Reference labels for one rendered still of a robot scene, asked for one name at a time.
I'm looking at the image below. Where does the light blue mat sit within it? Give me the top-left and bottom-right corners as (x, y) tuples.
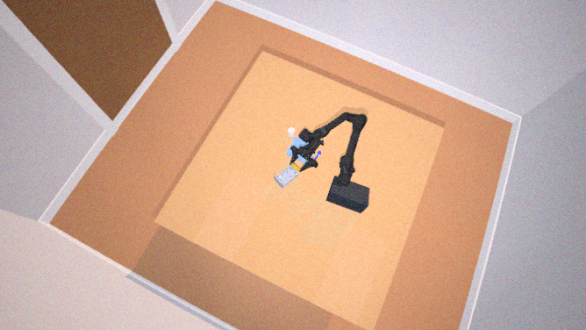
(286, 136), (309, 163)

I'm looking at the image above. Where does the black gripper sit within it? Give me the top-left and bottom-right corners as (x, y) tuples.
(290, 144), (318, 172)

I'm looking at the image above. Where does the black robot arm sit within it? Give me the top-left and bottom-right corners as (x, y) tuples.
(297, 112), (368, 187)

